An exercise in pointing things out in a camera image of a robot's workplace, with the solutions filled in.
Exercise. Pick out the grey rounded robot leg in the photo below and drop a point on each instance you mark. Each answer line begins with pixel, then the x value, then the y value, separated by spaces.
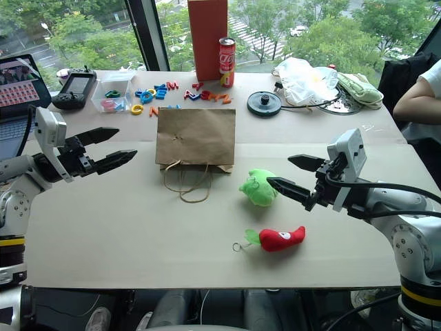
pixel 258 310
pixel 172 310

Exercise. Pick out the white plastic bag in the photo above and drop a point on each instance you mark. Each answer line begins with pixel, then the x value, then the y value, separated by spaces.
pixel 299 79

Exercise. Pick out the red chili plush toy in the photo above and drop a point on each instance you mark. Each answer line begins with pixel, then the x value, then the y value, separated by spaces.
pixel 279 238

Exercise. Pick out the pale green cloth pouch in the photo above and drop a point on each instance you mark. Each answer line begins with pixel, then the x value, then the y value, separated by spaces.
pixel 360 90

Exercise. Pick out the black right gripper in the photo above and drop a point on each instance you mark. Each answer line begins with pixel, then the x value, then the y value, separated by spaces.
pixel 324 189

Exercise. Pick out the blue letter K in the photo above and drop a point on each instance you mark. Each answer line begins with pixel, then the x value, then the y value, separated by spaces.
pixel 160 87

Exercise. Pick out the person's bare forearm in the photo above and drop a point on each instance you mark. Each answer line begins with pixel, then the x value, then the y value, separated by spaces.
pixel 413 105

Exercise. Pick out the pink magnetic letter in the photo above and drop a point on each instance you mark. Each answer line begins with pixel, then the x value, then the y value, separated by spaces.
pixel 107 105

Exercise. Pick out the dark window frame post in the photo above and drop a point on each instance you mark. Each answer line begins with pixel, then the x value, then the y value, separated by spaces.
pixel 148 34

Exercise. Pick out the orange letter N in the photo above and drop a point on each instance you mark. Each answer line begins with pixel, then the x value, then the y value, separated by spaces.
pixel 154 111

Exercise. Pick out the blue letter W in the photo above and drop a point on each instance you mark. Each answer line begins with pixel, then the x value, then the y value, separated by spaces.
pixel 174 106

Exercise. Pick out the small blue magnetic letter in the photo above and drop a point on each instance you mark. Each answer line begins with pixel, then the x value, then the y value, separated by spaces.
pixel 139 93

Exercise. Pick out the tall orange box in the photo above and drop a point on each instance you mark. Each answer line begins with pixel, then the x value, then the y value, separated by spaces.
pixel 206 34

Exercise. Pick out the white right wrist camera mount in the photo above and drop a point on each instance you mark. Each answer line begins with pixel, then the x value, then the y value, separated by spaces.
pixel 355 148

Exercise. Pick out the clear plastic box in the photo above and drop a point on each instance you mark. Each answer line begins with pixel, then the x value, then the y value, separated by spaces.
pixel 113 86

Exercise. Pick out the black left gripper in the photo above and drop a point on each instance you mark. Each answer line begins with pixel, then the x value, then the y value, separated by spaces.
pixel 74 158

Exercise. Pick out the light blue magnetic letter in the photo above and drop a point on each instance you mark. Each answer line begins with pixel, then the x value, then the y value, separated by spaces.
pixel 121 104

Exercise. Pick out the red letter A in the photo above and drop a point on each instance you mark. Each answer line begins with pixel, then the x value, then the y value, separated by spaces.
pixel 189 95

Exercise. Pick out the red letter M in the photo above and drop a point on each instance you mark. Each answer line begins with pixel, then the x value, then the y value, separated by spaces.
pixel 172 85

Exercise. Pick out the yellow letter C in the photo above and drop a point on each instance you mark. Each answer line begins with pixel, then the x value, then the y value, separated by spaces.
pixel 134 109

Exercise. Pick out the green plush toy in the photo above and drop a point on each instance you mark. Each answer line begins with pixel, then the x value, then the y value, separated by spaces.
pixel 258 193

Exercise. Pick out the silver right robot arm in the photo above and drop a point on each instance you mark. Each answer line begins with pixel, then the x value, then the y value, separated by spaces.
pixel 410 234

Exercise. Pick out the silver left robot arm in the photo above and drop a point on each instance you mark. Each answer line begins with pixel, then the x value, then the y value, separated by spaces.
pixel 17 203

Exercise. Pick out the round dark kettle base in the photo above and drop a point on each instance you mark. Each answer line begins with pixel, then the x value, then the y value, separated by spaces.
pixel 256 105

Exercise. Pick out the orange letter H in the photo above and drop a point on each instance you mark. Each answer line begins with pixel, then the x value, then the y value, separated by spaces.
pixel 214 97

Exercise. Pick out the red letter Y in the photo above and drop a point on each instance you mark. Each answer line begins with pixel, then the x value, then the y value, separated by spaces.
pixel 197 85

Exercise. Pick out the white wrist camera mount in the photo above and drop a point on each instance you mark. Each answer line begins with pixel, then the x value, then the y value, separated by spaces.
pixel 51 127
pixel 355 148

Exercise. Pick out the blue letter V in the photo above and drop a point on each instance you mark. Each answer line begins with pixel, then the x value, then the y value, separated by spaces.
pixel 195 97

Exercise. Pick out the grey sneaker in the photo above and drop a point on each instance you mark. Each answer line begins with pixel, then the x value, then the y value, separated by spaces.
pixel 98 319

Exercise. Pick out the brown paper bag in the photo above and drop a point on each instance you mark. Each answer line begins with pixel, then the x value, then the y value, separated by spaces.
pixel 196 138

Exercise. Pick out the open laptop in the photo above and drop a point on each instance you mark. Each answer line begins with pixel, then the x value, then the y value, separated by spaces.
pixel 17 89

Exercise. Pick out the white t-shirt sleeve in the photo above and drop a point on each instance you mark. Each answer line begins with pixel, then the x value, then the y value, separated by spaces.
pixel 430 82

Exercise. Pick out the red cola can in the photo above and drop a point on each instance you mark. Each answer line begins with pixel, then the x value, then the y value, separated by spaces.
pixel 227 62

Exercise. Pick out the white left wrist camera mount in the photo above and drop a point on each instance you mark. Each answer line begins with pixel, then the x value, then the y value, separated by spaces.
pixel 51 127

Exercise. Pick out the blue letter E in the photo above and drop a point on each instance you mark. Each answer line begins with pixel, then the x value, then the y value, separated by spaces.
pixel 161 94

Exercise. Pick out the green magnetic letter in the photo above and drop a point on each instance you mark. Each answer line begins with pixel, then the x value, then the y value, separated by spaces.
pixel 112 93

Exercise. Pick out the orange letter Z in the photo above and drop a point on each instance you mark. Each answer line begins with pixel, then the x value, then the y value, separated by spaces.
pixel 224 99

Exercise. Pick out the black handheld controller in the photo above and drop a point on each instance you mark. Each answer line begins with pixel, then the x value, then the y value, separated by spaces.
pixel 76 89

